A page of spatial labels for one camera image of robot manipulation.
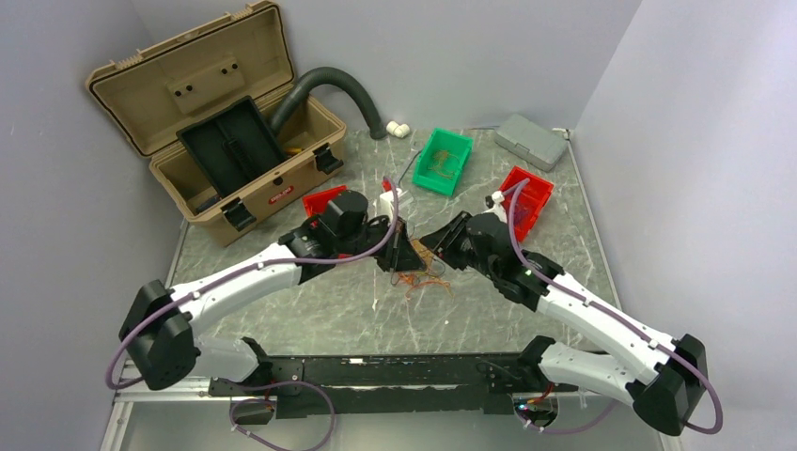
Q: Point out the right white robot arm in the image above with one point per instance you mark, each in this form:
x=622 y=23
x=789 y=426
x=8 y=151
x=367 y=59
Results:
x=662 y=378

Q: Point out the right red plastic bin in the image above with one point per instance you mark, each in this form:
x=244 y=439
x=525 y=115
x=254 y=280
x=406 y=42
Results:
x=531 y=201

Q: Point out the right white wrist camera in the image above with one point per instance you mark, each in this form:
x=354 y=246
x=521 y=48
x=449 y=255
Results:
x=494 y=205

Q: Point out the white pipe fitting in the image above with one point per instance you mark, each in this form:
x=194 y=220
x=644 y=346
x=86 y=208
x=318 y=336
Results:
x=398 y=130

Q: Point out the left red plastic bin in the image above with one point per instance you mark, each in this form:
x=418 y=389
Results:
x=316 y=203

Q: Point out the grey plastic case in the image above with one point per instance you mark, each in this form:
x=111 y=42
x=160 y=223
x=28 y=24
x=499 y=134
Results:
x=527 y=140

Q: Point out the red plastic bin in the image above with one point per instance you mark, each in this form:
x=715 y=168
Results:
x=531 y=201
x=316 y=203

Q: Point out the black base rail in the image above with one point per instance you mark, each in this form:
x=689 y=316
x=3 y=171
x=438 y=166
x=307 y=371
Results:
x=301 y=386

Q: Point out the tan plastic toolbox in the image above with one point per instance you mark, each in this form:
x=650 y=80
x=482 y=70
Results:
x=241 y=57

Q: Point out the green plastic bin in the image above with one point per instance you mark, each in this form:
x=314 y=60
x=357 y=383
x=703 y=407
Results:
x=441 y=162

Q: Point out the black toolbox tray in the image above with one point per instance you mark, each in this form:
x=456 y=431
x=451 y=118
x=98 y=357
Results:
x=233 y=147

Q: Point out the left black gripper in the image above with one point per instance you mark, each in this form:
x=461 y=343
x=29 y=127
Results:
x=400 y=256

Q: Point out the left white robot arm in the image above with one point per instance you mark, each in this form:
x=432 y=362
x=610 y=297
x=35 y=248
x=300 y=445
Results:
x=161 y=337

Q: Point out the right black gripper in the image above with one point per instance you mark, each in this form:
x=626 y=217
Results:
x=444 y=241

